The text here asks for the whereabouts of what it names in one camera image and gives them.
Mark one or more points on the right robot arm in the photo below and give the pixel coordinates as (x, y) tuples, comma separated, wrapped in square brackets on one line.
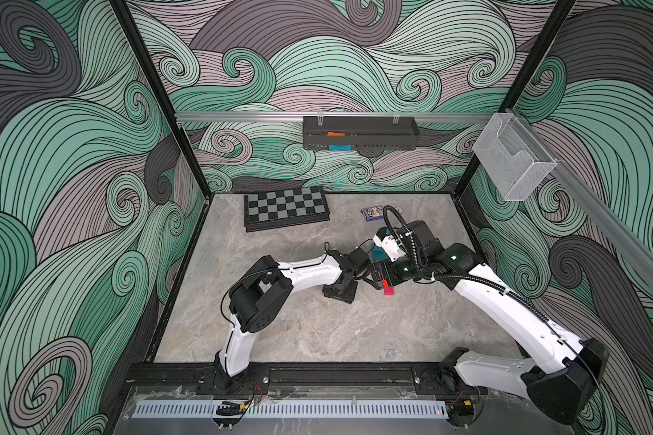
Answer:
[(561, 371)]

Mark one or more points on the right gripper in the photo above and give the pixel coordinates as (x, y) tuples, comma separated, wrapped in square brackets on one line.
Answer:
[(393, 276)]

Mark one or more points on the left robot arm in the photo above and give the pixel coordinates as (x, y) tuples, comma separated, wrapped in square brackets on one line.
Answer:
[(257, 298)]

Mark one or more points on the black wall tray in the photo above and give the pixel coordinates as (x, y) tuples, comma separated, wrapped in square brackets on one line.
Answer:
[(370, 135)]

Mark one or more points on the clear acrylic holder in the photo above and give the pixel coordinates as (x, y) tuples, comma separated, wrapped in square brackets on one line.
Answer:
[(513, 156)]

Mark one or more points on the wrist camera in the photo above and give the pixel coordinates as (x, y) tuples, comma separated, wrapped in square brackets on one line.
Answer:
[(356, 263), (400, 239)]

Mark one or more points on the playing card box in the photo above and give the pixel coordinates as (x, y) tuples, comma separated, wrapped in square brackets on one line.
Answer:
[(374, 213)]

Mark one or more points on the aluminium wall rail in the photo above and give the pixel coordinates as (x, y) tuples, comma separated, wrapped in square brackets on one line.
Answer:
[(296, 117)]

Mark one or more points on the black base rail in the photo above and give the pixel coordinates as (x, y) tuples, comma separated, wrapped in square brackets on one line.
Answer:
[(280, 379)]

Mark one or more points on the white perforated cable duct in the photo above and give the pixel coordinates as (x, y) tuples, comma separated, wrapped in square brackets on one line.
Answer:
[(325, 409)]

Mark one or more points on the black grey chessboard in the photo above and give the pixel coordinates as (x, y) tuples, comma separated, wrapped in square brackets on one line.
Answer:
[(285, 208)]

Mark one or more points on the teal triangle block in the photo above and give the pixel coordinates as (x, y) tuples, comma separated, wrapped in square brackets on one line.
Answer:
[(378, 254)]

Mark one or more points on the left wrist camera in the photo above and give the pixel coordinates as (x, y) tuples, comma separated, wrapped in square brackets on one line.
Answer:
[(356, 263)]

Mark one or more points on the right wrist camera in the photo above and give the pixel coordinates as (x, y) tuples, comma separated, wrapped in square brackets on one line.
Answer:
[(400, 239)]

